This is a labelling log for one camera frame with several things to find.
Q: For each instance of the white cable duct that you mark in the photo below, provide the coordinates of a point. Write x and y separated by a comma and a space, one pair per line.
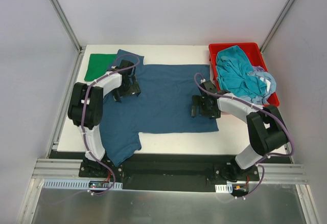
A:
224, 188
81, 185

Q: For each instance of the right aluminium frame post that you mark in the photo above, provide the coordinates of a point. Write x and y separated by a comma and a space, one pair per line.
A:
278, 22

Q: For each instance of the dark blue t-shirt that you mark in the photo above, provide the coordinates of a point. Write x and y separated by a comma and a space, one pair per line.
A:
163, 106

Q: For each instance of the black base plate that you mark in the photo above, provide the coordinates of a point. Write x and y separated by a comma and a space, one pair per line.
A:
158, 183

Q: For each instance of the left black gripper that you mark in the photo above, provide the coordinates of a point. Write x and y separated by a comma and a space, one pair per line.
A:
127, 91

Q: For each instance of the red plastic bin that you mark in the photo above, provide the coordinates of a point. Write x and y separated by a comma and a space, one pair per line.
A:
252, 51

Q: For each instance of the right white cable duct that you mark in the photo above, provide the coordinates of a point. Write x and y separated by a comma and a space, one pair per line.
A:
224, 188

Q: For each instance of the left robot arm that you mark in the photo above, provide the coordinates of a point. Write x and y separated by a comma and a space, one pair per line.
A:
86, 104

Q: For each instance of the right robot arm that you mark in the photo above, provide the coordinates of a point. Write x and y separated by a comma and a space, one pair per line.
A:
265, 126

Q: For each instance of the left white cable duct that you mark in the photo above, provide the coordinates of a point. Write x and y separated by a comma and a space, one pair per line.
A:
81, 185

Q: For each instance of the aluminium frame post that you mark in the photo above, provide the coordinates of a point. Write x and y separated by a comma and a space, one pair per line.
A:
66, 25
278, 22

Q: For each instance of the teal t-shirt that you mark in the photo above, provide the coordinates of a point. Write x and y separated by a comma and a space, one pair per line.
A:
231, 64

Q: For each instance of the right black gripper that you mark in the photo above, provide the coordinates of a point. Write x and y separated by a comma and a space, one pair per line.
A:
199, 105

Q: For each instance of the left aluminium frame post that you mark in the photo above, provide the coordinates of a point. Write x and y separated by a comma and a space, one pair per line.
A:
66, 25

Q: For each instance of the folded green t-shirt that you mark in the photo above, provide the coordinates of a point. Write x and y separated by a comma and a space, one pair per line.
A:
97, 65

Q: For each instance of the light blue t-shirt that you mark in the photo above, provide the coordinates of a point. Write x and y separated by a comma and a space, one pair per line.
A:
256, 86

